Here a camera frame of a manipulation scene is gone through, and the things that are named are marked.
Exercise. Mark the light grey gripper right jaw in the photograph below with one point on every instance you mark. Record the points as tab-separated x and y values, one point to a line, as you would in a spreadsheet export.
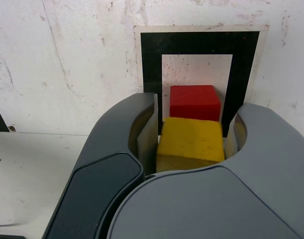
216	204

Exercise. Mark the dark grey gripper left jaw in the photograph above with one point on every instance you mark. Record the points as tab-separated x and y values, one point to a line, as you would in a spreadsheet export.
97	179

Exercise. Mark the yellow cube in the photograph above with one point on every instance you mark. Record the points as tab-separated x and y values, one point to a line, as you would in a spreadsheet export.
189	142

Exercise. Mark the red cube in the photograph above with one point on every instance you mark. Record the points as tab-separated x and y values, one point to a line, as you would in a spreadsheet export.
194	104

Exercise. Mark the black tape square outline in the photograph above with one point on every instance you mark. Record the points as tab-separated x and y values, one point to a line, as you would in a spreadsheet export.
152	62

